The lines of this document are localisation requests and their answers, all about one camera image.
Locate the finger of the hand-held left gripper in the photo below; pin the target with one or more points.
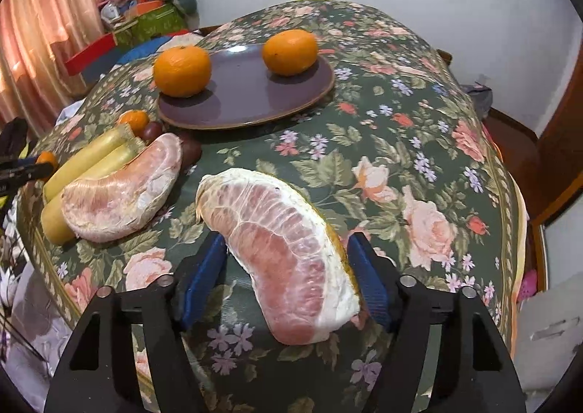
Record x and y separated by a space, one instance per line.
22 169

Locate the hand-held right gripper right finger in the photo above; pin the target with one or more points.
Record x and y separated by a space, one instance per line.
370 288

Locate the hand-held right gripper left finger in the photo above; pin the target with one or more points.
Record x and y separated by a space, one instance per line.
200 278

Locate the small mandarin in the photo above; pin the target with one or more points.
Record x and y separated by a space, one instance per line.
134 120
47 161

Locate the large peeled pomelo segment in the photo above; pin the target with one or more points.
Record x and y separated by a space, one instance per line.
282 258

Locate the purple plate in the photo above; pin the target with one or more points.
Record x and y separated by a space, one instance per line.
246 89

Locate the small peeled pomelo segment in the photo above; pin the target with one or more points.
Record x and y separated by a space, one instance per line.
118 196

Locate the red box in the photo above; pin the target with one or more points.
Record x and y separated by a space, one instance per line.
89 53

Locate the pink curtain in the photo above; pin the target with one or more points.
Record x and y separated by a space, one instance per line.
45 21

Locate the dark purple passion fruit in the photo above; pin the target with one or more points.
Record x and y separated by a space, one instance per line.
151 131
191 151

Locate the green floral tablecloth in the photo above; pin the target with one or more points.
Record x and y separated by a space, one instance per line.
410 158

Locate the pink slipper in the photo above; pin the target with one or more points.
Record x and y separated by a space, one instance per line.
529 285

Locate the green gift box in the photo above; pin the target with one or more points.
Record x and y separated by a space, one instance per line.
152 21

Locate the orange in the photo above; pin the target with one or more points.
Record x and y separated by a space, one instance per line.
289 52
182 71

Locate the grey bag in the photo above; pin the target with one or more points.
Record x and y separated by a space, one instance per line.
478 94

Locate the brown wooden door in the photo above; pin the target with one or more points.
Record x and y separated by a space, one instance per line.
562 153

